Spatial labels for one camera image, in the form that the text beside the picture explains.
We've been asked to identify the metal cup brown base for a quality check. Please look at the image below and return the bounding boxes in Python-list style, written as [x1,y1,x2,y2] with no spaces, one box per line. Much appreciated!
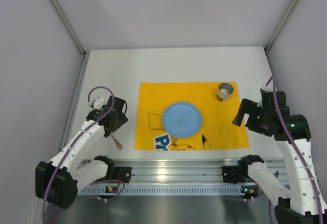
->
[217,82,234,102]

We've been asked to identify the gold spoon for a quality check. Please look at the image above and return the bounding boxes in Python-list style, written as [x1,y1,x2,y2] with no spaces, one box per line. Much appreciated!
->
[111,134,123,150]

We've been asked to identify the yellow Pikachu cloth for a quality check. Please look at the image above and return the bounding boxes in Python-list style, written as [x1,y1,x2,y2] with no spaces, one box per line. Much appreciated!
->
[135,82,249,151]

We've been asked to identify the light blue plate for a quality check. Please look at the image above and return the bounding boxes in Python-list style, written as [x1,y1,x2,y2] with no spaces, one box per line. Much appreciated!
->
[161,102,202,139]

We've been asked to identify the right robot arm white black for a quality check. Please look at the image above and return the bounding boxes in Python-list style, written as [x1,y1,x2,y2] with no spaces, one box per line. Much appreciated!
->
[233,90,326,223]

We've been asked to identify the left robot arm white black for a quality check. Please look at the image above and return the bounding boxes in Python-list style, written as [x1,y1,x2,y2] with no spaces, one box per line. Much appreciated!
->
[35,97,131,209]

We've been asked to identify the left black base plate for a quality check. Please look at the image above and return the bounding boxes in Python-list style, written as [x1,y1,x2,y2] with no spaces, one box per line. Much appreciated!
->
[110,167,132,183]

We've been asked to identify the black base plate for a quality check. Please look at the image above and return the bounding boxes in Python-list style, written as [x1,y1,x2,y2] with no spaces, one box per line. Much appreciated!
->
[222,166,246,184]
[110,167,132,183]

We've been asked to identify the aluminium mounting rail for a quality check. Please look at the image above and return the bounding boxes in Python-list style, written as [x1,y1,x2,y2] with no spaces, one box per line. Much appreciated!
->
[76,158,319,184]

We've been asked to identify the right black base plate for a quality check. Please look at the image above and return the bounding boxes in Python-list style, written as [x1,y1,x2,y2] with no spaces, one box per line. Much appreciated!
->
[222,166,246,184]

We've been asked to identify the slotted cable duct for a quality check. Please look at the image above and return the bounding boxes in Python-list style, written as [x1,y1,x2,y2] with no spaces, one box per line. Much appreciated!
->
[76,185,259,196]

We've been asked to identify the right frame post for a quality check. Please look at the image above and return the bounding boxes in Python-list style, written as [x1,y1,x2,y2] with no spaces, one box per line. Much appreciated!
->
[264,0,301,53]

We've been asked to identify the frame post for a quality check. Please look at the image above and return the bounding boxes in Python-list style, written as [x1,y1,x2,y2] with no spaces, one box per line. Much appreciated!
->
[49,0,86,56]
[264,0,301,53]

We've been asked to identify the left frame post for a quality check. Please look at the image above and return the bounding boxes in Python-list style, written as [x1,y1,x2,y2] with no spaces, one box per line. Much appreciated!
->
[49,0,86,56]

